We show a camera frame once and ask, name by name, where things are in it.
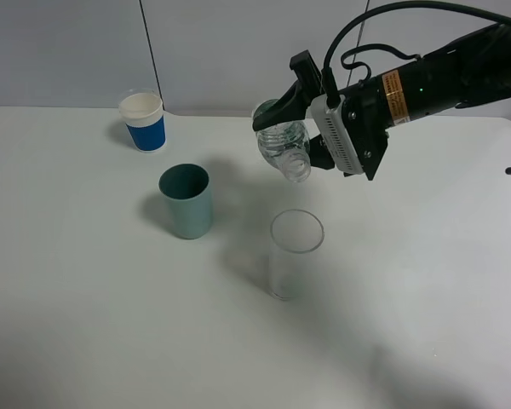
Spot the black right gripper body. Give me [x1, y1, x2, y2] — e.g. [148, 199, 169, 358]
[327, 78, 392, 181]

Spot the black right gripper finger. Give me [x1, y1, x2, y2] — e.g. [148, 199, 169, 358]
[308, 135, 336, 170]
[252, 50, 324, 131]

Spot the clear bottle green label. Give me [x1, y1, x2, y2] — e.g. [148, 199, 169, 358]
[255, 121, 311, 183]

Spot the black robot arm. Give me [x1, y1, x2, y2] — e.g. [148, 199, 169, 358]
[252, 1, 511, 180]

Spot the teal green plastic cup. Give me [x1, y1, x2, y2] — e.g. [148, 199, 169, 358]
[158, 164, 213, 239]

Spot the blue paper cup white lid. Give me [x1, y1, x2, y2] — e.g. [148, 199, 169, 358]
[118, 89, 166, 153]

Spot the clear drinking glass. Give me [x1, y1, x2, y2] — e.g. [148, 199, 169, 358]
[268, 209, 324, 300]

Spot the black cable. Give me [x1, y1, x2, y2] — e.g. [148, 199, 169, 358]
[321, 0, 511, 107]

